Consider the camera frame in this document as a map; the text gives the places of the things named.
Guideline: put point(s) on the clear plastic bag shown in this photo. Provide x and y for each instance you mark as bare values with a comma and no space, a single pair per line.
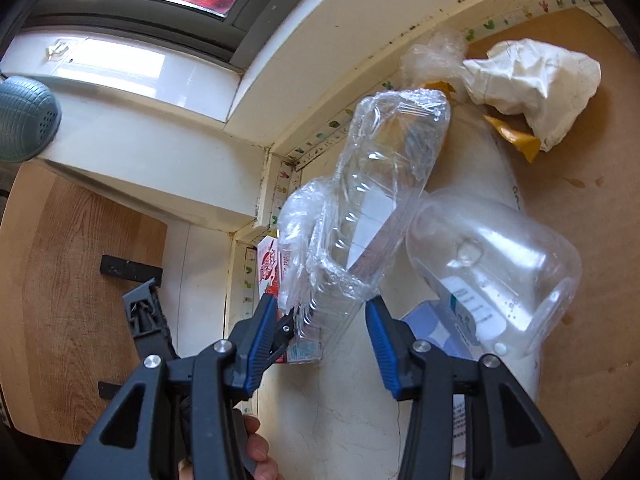
432,57

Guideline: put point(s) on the crushed clear plastic bottle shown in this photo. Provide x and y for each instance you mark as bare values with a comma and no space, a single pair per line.
370,185

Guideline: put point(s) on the red and white carton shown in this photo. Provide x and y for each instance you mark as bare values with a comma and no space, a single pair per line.
267,265

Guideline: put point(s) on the yellow wrapper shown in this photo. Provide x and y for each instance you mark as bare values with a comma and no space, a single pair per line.
520,142

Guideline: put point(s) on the clear adhesive hook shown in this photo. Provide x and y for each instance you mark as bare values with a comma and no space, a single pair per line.
57,48

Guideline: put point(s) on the dark framed window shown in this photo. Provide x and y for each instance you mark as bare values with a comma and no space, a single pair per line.
150,30

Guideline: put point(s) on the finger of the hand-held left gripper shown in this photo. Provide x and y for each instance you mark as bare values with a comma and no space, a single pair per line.
150,344

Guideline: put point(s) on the large cutting board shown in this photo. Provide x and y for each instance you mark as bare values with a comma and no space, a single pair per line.
590,260

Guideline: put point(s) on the crumpled white paper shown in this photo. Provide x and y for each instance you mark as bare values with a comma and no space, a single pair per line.
530,80

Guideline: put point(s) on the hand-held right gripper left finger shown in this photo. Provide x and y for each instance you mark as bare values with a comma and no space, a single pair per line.
260,347

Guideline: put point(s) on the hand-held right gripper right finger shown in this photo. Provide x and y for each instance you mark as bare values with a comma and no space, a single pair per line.
382,352

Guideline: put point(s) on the grey-blue perforated colander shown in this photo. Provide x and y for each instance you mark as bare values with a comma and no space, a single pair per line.
25,115

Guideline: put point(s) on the clear plastic jar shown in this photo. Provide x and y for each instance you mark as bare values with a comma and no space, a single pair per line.
500,260

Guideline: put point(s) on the person's left hand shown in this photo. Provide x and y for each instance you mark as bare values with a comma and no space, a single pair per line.
259,452

